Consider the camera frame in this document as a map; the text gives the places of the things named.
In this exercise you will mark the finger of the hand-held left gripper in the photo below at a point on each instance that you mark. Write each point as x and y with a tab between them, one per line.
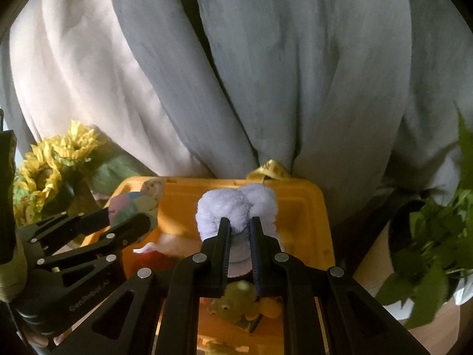
66	227
122	231

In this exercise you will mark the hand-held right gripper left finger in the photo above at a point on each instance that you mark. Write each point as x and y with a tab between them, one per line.
221	255

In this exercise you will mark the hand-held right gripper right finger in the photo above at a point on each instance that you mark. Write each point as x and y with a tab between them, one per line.
257	255

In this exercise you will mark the pastel plush toy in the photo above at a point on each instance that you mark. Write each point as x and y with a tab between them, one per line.
129	203

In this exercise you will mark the green frog plush toy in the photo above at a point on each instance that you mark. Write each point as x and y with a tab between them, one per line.
236	294

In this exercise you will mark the lavender fluffy scrunchie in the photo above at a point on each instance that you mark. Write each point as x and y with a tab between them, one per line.
236	199

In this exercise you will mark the person's left hand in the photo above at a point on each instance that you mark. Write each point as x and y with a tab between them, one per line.
40	340

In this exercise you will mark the sunflower bouquet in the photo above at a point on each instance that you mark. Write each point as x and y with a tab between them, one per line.
48	170

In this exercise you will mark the beige curtain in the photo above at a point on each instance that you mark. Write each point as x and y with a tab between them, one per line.
74	63

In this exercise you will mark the green leafy plant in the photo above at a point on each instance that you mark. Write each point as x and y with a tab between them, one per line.
428	236

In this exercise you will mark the grey curtain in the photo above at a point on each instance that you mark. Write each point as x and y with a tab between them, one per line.
258	63

